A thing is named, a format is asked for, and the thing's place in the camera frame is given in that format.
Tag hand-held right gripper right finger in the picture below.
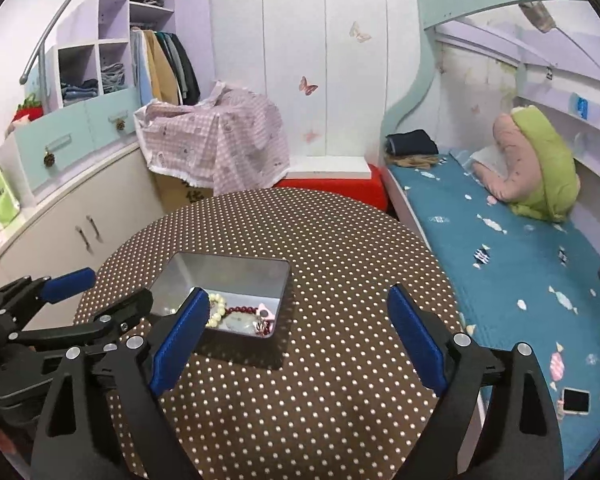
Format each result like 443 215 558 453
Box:
386 284 566 480

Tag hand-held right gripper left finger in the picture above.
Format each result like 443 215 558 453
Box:
30 287 212 480

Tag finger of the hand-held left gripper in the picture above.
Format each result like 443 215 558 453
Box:
0 267 97 333
17 287 154 352

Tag cream pearl bead bracelet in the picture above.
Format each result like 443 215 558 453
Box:
206 293 230 330

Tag pale green jade pendant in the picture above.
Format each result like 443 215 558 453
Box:
225 312 259 334

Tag red bead bracelet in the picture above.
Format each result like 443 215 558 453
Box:
222 304 274 337

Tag silver metal tin box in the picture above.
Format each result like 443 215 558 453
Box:
150 252 292 340

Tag cream cabinet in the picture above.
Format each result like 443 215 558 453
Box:
0 140 164 332

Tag green shopping bag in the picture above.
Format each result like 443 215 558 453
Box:
0 154 22 232

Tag blue candy print bed sheet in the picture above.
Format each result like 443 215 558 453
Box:
387 147 600 476

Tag brown polka dot tablecloth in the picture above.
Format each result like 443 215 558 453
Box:
72 189 464 480

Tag brown cardboard box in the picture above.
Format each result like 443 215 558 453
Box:
152 170 215 214

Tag teal drawer unit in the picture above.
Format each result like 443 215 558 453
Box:
10 85 144 197

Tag smartphone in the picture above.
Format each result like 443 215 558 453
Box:
559 387 592 416

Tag red ottoman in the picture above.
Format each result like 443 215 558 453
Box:
274 164 389 212

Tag red and green plush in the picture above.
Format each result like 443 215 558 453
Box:
12 94 44 124

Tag folded tan cloth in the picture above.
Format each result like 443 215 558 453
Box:
387 153 449 167

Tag pink checked cloth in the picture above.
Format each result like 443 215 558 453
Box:
132 80 291 196

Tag folded blue jeans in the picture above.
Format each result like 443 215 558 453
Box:
60 79 101 107

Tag white pillow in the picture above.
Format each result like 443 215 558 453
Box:
467 145 507 177

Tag white low platform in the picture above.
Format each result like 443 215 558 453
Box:
280 155 374 180

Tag folded dark clothes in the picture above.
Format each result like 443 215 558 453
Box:
384 129 440 158

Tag folded light denim clothes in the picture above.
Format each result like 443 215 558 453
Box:
100 62 127 95

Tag pink and green plush toy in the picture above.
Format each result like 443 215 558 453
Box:
486 105 581 222

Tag row of hanging clothes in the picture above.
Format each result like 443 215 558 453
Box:
130 27 201 107

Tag lilac shelving unit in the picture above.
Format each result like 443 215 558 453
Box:
44 0 212 112

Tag white wardrobe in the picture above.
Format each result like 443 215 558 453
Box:
209 0 422 172

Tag grey hanging pouch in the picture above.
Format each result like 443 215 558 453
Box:
519 1 560 35

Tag curved metal rail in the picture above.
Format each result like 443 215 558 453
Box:
20 0 107 87

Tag teal bunk bed frame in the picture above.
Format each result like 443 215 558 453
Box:
382 0 589 134

